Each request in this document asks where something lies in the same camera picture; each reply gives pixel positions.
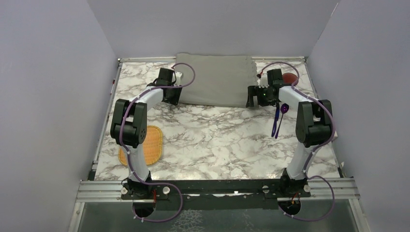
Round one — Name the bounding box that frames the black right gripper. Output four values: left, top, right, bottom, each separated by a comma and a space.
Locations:
246, 85, 275, 108

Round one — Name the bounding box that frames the aluminium table frame rail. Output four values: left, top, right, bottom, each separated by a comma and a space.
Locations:
67, 180, 129, 232

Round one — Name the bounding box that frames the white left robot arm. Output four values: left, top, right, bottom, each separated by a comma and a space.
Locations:
110, 68, 184, 199

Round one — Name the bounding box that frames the purple iridescent spoon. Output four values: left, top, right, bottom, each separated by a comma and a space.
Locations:
274, 103, 290, 139

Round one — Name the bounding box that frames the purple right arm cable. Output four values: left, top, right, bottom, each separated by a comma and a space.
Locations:
258, 61, 337, 222

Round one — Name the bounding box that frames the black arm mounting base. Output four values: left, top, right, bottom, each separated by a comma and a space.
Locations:
120, 179, 310, 211

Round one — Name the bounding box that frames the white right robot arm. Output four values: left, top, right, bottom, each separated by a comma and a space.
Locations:
246, 69, 336, 197

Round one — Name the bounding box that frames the purple iridescent knife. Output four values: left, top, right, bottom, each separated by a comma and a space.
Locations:
271, 102, 280, 137

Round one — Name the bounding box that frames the woven yellow wicker tray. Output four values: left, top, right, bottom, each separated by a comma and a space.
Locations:
118, 125, 163, 167

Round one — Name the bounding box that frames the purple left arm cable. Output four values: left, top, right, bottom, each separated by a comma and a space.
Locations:
118, 62, 196, 223

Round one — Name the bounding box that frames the grey scalloped cloth placemat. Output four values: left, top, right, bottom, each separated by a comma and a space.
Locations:
176, 53, 257, 108

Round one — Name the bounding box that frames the pink patterned cup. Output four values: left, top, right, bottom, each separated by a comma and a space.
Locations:
282, 72, 299, 86

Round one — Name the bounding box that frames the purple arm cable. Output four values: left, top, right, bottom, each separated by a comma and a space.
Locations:
258, 61, 337, 222
118, 62, 196, 223

